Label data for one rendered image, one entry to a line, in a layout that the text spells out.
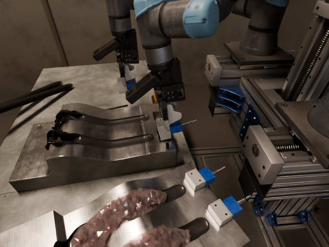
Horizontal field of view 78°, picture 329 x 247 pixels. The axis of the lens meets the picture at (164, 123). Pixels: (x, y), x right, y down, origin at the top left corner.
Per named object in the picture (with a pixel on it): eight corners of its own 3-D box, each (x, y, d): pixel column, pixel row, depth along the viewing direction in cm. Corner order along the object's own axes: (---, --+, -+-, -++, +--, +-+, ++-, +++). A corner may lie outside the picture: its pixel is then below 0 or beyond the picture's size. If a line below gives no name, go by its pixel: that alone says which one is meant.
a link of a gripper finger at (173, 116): (185, 131, 62) (180, 102, 58) (166, 135, 61) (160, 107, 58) (183, 127, 65) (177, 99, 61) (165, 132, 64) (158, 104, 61)
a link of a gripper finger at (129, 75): (137, 87, 81) (134, 64, 77) (122, 89, 81) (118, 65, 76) (136, 86, 84) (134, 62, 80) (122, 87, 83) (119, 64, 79)
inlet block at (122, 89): (148, 85, 91) (147, 74, 88) (150, 90, 87) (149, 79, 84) (118, 87, 89) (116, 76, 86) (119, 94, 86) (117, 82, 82)
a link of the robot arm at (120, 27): (107, 20, 66) (108, 13, 72) (110, 35, 69) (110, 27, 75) (131, 18, 67) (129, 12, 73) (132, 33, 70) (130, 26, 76)
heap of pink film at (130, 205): (161, 185, 58) (161, 168, 53) (198, 246, 46) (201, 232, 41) (65, 231, 49) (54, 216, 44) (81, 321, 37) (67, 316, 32)
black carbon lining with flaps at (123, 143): (149, 117, 79) (147, 97, 73) (155, 147, 68) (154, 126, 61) (54, 129, 74) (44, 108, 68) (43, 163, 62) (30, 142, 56)
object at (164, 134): (194, 123, 71) (193, 110, 68) (199, 131, 67) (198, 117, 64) (158, 132, 70) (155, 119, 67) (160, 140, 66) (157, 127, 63)
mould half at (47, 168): (161, 119, 89) (161, 93, 80) (175, 166, 70) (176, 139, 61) (39, 135, 82) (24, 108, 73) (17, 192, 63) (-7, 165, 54)
